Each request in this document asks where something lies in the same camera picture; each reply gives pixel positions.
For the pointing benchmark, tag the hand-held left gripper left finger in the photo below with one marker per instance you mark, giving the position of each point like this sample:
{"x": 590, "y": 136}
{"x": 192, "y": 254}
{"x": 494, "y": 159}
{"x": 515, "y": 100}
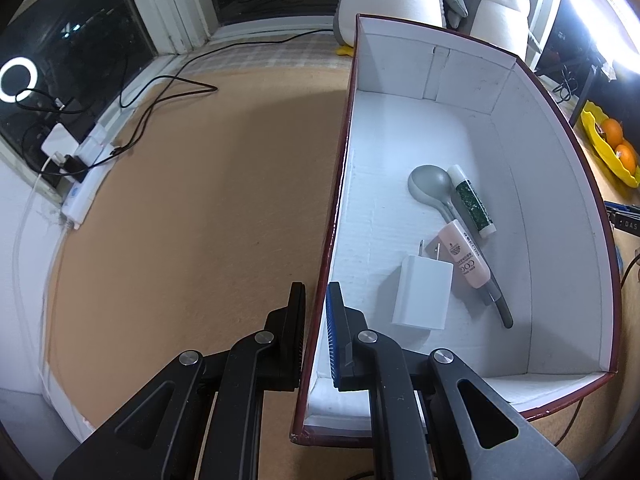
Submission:
{"x": 292, "y": 340}

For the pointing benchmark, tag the white window frame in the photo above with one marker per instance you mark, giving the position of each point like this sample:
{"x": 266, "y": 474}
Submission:
{"x": 165, "y": 10}

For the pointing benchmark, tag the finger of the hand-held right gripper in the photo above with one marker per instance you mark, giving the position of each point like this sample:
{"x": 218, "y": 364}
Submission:
{"x": 617, "y": 207}

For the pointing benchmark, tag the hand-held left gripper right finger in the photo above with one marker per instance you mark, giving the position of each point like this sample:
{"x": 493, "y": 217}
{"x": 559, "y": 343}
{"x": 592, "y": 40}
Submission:
{"x": 334, "y": 340}

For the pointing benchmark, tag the white power strip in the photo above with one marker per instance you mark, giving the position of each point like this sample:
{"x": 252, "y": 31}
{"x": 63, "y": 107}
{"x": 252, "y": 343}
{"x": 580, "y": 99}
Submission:
{"x": 80, "y": 200}

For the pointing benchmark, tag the black plug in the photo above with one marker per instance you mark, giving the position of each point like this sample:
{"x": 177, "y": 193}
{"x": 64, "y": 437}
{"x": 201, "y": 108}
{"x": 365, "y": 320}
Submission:
{"x": 75, "y": 167}

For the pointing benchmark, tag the small penguin plush toy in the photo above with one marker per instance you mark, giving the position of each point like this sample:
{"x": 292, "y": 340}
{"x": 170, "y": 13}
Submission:
{"x": 495, "y": 15}

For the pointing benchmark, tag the white charger adapter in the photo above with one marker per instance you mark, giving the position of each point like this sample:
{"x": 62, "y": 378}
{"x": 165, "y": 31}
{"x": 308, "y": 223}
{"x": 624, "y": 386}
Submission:
{"x": 420, "y": 290}

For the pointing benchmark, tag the pink cosmetic tube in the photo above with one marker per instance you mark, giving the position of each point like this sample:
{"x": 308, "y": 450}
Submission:
{"x": 465, "y": 255}

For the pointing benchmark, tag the grey spoon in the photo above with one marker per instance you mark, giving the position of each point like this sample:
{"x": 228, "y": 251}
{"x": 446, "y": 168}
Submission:
{"x": 430, "y": 182}

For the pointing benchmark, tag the white cardboard box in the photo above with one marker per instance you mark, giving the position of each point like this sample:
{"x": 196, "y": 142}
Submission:
{"x": 400, "y": 125}

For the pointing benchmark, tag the orange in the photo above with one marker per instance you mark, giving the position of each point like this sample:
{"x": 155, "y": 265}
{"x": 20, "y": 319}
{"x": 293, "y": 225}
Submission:
{"x": 612, "y": 130}
{"x": 626, "y": 157}

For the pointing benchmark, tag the green glue stick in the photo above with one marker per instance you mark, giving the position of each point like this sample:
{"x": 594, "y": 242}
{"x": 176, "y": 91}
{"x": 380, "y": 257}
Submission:
{"x": 470, "y": 202}

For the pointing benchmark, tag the white power brick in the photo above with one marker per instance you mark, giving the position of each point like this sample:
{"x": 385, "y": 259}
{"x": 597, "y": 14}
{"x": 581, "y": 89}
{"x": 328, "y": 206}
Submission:
{"x": 57, "y": 140}

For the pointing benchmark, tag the yellow fruit bowl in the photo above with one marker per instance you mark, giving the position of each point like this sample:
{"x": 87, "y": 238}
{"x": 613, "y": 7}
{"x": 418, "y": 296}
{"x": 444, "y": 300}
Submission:
{"x": 592, "y": 125}

